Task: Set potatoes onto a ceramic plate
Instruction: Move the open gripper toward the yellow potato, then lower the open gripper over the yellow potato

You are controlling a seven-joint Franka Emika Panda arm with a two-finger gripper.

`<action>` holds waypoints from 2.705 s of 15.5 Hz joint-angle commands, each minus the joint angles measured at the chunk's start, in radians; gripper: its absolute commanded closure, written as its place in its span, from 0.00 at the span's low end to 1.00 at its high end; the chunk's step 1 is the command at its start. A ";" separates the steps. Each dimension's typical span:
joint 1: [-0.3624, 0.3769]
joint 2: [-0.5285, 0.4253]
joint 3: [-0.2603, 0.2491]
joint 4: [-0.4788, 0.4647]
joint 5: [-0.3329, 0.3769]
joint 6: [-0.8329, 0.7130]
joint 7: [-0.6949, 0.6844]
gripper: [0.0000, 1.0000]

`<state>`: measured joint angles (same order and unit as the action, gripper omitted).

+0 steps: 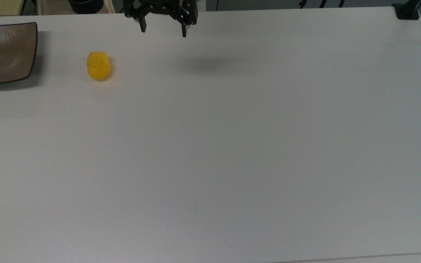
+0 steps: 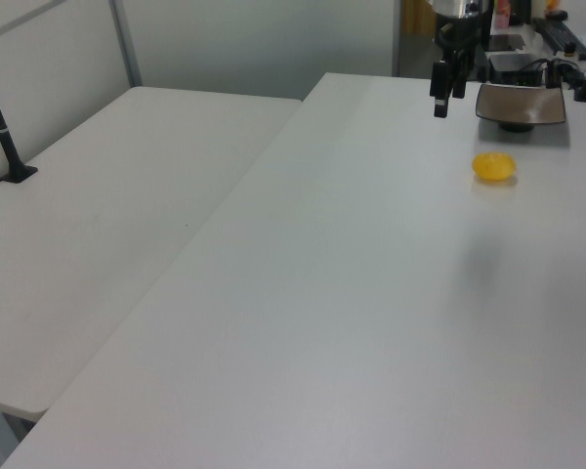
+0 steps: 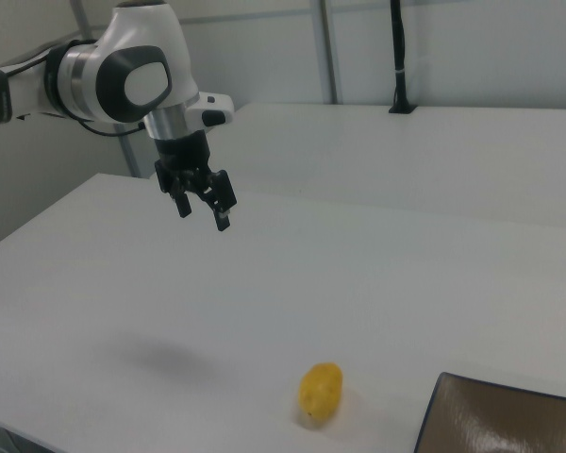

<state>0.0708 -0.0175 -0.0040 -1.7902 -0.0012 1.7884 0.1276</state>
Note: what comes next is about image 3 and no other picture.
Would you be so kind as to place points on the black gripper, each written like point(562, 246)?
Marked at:
point(183, 153)

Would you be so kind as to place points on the yellow potato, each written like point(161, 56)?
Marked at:
point(321, 389)

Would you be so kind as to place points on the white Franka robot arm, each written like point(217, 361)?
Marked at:
point(137, 52)

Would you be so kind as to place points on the black pole with flat base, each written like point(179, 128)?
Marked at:
point(399, 56)

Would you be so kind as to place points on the grey horizontal partition rail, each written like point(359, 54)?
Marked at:
point(283, 13)

